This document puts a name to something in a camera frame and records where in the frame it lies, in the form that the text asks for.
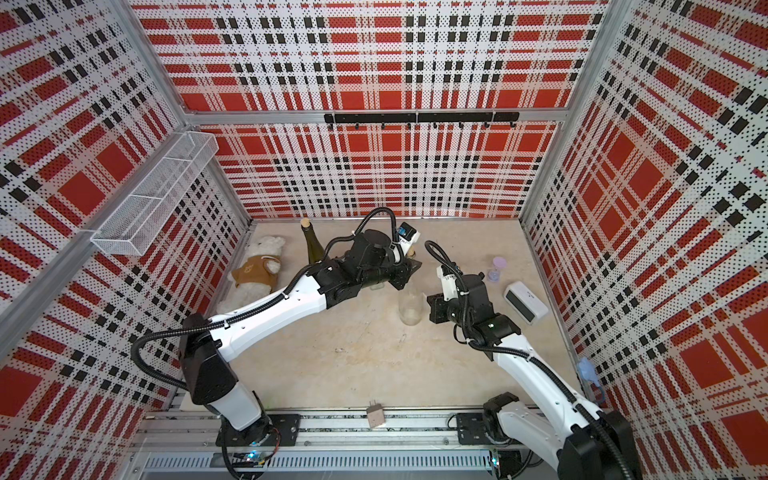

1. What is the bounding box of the small beige plug adapter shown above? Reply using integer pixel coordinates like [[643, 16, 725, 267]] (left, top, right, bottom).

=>
[[366, 403, 386, 429]]

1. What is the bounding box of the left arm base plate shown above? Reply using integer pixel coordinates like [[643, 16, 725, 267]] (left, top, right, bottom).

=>
[[215, 414, 301, 447]]

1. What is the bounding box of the dark green wine bottle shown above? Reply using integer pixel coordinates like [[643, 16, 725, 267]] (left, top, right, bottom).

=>
[[300, 218, 325, 264]]

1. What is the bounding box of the blue cloth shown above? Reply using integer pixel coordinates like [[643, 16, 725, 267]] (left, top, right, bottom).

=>
[[576, 357, 608, 407]]

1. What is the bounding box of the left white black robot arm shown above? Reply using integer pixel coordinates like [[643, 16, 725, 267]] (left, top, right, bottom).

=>
[[180, 222, 420, 431]]

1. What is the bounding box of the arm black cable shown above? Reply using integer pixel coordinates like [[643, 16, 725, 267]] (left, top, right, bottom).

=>
[[130, 206, 400, 392], [424, 239, 637, 480]]

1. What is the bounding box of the purple sand timer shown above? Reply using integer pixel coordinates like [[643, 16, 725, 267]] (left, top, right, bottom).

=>
[[487, 256, 507, 283]]

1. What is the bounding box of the black wall hook rail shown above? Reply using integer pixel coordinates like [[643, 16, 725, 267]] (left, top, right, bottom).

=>
[[324, 111, 520, 128]]

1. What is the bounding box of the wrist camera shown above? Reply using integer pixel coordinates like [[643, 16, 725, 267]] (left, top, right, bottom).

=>
[[436, 266, 459, 301], [397, 222, 420, 257]]

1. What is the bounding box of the tall clear corked bottle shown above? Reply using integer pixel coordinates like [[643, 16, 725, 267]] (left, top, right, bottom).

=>
[[398, 248, 424, 326]]

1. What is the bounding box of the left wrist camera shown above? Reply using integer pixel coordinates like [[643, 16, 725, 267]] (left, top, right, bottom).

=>
[[397, 222, 420, 257]]

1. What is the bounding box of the white rectangular device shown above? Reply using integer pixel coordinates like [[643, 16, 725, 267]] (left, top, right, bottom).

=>
[[504, 281, 550, 325]]

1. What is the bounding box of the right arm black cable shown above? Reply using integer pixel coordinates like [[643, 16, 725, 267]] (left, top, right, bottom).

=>
[[424, 239, 637, 480]]

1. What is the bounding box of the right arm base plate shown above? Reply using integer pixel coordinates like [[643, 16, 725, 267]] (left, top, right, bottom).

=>
[[453, 412, 511, 446]]

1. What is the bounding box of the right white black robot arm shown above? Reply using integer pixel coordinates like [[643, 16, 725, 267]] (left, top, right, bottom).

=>
[[427, 267, 642, 479]]

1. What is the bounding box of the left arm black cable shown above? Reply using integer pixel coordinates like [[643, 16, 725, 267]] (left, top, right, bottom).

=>
[[130, 206, 400, 392]]

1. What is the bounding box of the white teddy bear brown shirt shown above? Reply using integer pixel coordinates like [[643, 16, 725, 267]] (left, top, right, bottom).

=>
[[216, 236, 286, 314]]

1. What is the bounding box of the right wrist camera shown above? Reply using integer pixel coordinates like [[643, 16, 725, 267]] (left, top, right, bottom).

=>
[[436, 266, 459, 301]]

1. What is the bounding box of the white wire mesh basket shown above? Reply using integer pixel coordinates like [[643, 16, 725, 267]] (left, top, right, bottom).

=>
[[91, 131, 218, 256]]

